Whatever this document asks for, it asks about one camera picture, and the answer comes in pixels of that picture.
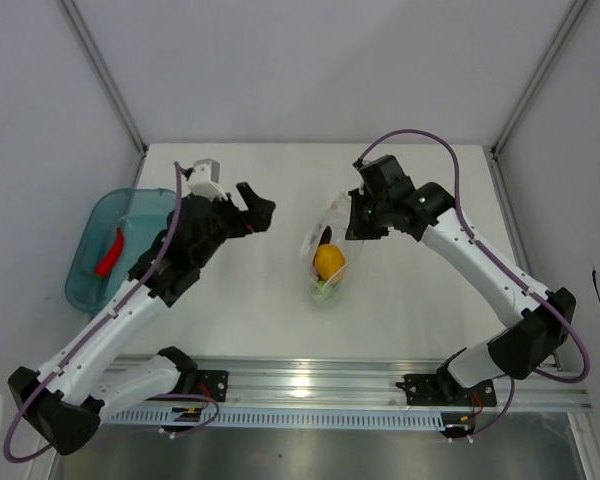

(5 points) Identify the white slotted cable duct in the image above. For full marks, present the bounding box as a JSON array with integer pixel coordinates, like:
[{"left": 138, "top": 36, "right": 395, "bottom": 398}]
[{"left": 106, "top": 405, "right": 445, "bottom": 431}]

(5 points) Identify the red chili pepper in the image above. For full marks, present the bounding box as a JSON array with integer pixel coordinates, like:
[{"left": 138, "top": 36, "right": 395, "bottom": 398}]
[{"left": 94, "top": 227, "right": 125, "bottom": 278}]

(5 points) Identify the right aluminium corner post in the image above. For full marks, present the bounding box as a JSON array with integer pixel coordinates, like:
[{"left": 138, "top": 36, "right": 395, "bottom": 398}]
[{"left": 489, "top": 0, "right": 594, "bottom": 156}]

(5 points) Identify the yellow lemon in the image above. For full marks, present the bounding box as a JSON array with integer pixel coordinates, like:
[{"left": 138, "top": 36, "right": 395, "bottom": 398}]
[{"left": 313, "top": 243, "right": 346, "bottom": 281}]

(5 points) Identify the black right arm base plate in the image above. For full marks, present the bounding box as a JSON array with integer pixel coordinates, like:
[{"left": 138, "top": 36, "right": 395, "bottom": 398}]
[{"left": 395, "top": 374, "right": 497, "bottom": 407}]

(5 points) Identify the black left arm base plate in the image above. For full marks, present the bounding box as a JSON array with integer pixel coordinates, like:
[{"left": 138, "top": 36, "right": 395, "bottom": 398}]
[{"left": 168, "top": 369, "right": 229, "bottom": 402}]

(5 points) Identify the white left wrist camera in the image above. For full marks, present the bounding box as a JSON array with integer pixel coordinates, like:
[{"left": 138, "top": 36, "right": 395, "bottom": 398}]
[{"left": 185, "top": 158, "right": 228, "bottom": 201}]

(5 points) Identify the clear dotted zip top bag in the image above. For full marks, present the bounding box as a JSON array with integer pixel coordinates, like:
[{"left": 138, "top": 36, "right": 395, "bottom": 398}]
[{"left": 300, "top": 191, "right": 364, "bottom": 306}]

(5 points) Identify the purple eggplant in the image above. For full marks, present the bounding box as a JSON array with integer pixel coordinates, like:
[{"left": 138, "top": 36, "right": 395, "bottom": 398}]
[{"left": 319, "top": 225, "right": 332, "bottom": 245}]

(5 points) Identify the light green pepper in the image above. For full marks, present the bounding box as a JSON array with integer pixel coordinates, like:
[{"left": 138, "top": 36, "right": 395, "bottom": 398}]
[{"left": 310, "top": 280, "right": 339, "bottom": 304}]

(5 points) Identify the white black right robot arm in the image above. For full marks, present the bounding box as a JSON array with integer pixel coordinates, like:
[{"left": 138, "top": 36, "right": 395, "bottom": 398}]
[{"left": 346, "top": 155, "right": 576, "bottom": 404}]

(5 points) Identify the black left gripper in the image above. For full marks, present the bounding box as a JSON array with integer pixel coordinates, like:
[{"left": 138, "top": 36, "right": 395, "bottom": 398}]
[{"left": 193, "top": 182, "right": 274, "bottom": 268}]

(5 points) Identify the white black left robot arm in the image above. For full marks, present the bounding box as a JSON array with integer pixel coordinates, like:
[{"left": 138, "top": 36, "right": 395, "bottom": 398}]
[{"left": 3, "top": 182, "right": 276, "bottom": 463}]

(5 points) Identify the left aluminium corner post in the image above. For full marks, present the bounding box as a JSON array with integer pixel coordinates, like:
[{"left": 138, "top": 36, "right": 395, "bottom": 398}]
[{"left": 54, "top": 0, "right": 149, "bottom": 156}]

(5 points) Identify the aluminium corner post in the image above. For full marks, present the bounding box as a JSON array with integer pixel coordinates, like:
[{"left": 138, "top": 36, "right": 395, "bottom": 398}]
[
  {"left": 54, "top": 0, "right": 149, "bottom": 156},
  {"left": 489, "top": 0, "right": 594, "bottom": 156}
]

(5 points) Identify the aluminium front rail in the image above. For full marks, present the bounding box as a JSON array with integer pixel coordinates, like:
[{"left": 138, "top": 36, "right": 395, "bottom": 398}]
[{"left": 47, "top": 357, "right": 594, "bottom": 414}]

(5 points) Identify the teal plastic bin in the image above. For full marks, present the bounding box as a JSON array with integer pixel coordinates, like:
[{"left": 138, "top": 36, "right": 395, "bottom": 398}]
[{"left": 65, "top": 188, "right": 176, "bottom": 315}]

